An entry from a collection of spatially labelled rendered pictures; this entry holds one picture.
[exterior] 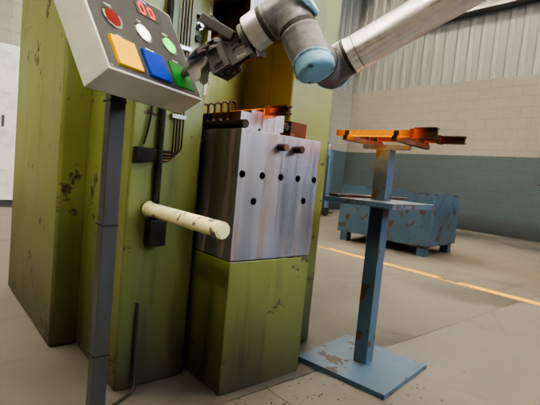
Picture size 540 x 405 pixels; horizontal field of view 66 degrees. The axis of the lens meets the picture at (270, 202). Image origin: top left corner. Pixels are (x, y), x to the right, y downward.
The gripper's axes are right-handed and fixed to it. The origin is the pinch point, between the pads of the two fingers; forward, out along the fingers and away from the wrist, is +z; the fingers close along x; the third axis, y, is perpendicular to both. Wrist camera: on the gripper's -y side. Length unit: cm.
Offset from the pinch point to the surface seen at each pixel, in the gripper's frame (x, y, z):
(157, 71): -11.6, 3.1, 0.9
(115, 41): -23.1, -0.9, 0.9
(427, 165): 880, -21, -8
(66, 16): -27.0, -10.0, 7.7
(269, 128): 47.2, 9.1, 1.0
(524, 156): 801, 41, -168
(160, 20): 0.6, -16.9, 1.6
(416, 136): 69, 32, -42
